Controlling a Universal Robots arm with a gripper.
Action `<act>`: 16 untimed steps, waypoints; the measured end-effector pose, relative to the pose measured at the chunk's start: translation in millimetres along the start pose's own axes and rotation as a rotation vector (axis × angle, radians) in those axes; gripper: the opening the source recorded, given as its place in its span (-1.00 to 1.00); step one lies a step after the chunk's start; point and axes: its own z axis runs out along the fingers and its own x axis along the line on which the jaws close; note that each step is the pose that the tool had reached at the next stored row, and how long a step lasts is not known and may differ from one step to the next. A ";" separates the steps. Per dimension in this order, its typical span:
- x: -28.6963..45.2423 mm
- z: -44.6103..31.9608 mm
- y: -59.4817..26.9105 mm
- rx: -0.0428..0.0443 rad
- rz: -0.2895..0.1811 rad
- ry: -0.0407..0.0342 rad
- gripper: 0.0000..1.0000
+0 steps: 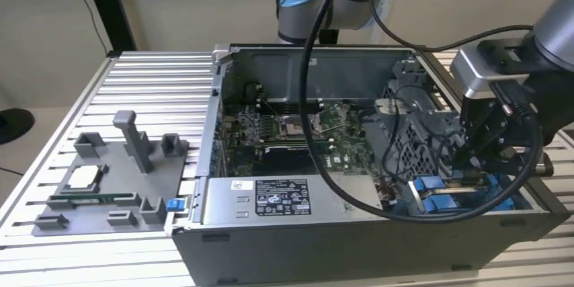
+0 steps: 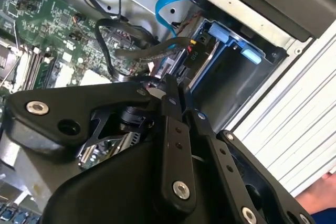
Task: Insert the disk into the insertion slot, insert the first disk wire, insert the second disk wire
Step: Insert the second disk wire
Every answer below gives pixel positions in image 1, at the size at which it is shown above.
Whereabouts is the hard disk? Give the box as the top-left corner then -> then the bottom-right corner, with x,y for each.
410,172 -> 499,198

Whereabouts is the grey metal disk bay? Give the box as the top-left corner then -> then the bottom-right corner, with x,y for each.
362,78 -> 513,216

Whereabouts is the blue carrier in bay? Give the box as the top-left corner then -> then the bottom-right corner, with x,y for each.
422,198 -> 453,214

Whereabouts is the green motherboard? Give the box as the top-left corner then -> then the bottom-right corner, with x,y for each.
222,98 -> 379,179

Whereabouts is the metal socket cover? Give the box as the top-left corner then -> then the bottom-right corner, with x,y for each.
313,104 -> 351,134

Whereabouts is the CPU socket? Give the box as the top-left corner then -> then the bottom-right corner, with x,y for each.
279,115 -> 317,139

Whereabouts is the black graphics card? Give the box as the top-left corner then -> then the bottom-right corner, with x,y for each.
262,146 -> 317,169

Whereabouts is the black open PC case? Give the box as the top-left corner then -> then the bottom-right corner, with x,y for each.
171,43 -> 573,287

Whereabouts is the silver power supply unit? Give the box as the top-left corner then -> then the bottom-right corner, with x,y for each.
199,175 -> 387,227

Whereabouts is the grey parts rack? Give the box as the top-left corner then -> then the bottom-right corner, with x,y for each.
31,110 -> 192,237

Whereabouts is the green RAM stick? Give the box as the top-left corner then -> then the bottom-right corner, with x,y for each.
51,192 -> 138,202

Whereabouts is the silver CPU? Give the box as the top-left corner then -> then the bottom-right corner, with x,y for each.
66,167 -> 100,190

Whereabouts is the black round stand base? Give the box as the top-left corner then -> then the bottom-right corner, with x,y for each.
0,108 -> 36,145

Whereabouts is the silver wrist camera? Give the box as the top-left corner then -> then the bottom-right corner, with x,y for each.
450,40 -> 533,100

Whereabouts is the red power wire bundle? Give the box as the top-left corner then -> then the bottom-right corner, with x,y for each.
377,181 -> 405,204

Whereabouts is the thin black camera cable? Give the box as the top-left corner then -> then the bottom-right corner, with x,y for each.
370,0 -> 534,53

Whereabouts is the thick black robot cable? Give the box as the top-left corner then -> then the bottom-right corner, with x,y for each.
299,0 -> 546,224

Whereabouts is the black metal post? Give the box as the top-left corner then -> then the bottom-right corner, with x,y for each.
82,0 -> 138,53

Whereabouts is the thin black wall cable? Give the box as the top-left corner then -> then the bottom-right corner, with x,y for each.
70,0 -> 110,53

